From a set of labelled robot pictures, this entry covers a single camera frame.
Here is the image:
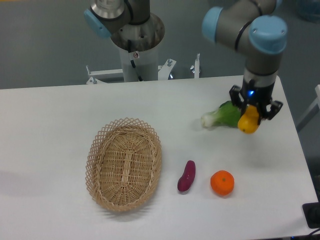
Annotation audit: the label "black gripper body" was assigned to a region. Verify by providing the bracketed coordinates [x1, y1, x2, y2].
[240, 79, 275, 106]

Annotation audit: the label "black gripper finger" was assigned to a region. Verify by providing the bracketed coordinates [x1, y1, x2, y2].
[256, 99, 283, 125]
[229, 85, 248, 115]

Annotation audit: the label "yellow mango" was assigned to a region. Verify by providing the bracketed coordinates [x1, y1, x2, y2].
[237, 105, 259, 134]

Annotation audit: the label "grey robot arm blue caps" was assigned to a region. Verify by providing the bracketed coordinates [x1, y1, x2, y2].
[84, 0, 288, 124]

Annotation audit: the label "green bok choy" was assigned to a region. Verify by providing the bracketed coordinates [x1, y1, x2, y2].
[200, 100, 241, 128]

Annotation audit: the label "orange mandarin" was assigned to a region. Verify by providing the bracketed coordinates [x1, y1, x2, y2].
[210, 170, 235, 196]

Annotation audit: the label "purple sweet potato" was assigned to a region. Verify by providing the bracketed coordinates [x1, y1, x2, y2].
[177, 160, 196, 192]

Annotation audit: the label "black device at table edge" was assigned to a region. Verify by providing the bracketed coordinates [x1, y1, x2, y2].
[302, 202, 320, 229]

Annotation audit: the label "woven wicker basket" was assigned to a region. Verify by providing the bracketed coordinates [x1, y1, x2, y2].
[85, 117, 162, 212]

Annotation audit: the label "white frame piece right edge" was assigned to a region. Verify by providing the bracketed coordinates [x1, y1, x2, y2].
[295, 84, 320, 133]

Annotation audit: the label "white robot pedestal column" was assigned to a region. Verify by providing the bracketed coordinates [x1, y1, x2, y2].
[109, 12, 166, 83]

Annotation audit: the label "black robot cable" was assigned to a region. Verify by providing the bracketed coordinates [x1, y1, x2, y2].
[127, 39, 144, 82]

